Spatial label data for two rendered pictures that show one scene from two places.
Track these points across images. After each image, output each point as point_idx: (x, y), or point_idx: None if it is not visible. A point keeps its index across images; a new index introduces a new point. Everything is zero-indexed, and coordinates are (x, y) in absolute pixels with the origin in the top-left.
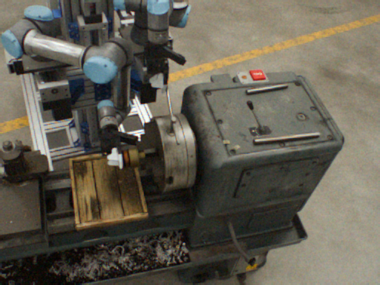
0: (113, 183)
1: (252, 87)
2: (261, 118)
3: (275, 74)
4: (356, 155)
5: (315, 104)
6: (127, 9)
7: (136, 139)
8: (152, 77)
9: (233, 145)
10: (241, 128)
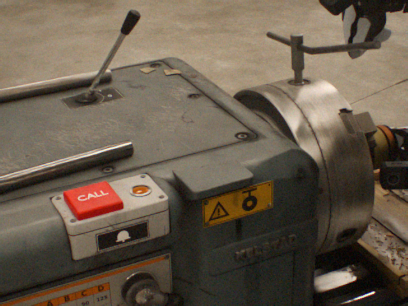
0: (400, 228)
1: (110, 172)
2: (87, 116)
3: (21, 222)
4: None
5: None
6: None
7: (382, 162)
8: (386, 28)
9: (155, 71)
10: (139, 95)
